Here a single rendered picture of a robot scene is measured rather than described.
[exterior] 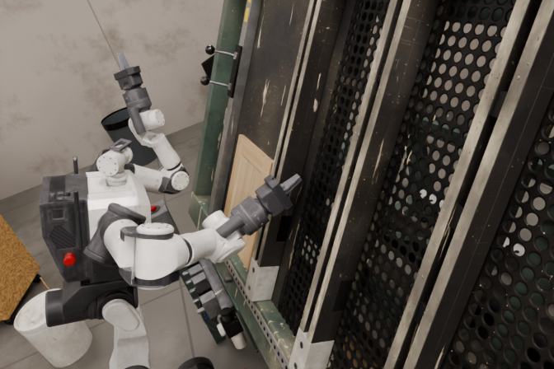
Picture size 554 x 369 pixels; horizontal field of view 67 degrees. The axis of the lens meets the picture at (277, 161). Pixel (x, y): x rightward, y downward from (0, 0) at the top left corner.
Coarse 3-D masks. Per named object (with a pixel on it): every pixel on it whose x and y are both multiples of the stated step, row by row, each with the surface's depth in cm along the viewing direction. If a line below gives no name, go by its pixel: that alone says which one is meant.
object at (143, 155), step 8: (120, 112) 475; (128, 112) 477; (104, 120) 460; (112, 120) 471; (120, 120) 477; (128, 120) 438; (104, 128) 449; (112, 128) 439; (120, 128) 439; (128, 128) 441; (112, 136) 447; (120, 136) 444; (128, 136) 445; (136, 144) 453; (136, 152) 457; (144, 152) 461; (152, 152) 469; (136, 160) 462; (144, 160) 464; (152, 160) 470
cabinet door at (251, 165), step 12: (240, 144) 161; (252, 144) 152; (240, 156) 160; (252, 156) 150; (264, 156) 141; (240, 168) 160; (252, 168) 150; (264, 168) 141; (240, 180) 159; (252, 180) 149; (264, 180) 140; (228, 192) 168; (240, 192) 159; (252, 192) 149; (228, 204) 168; (228, 216) 167; (252, 240) 145; (240, 252) 154; (252, 252) 146
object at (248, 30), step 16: (256, 0) 154; (256, 16) 157; (240, 64) 160; (240, 80) 163; (240, 96) 165; (224, 128) 171; (224, 144) 170; (224, 160) 172; (224, 176) 175; (224, 192) 178
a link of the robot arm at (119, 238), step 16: (112, 224) 103; (128, 224) 100; (144, 224) 91; (160, 224) 93; (112, 240) 95; (128, 240) 90; (112, 256) 94; (128, 256) 90; (128, 272) 88; (144, 288) 88; (160, 288) 89
